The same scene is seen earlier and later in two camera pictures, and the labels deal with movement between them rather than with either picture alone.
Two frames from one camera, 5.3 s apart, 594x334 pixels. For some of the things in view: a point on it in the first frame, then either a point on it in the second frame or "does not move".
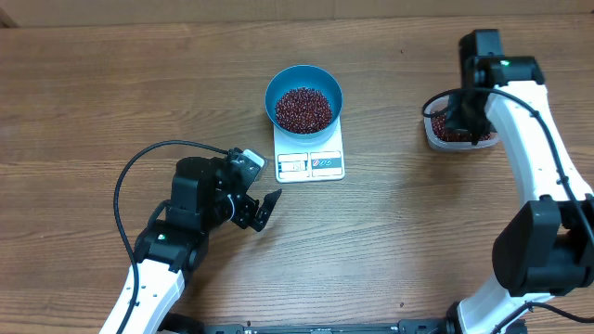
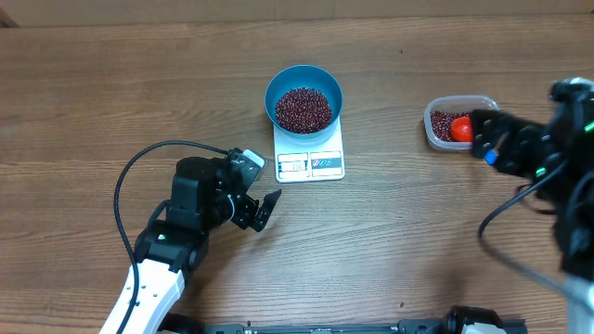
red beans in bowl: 303,110 does not move
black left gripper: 245,215 does not move
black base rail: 171,324 does not move
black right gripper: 455,122 → 522,134
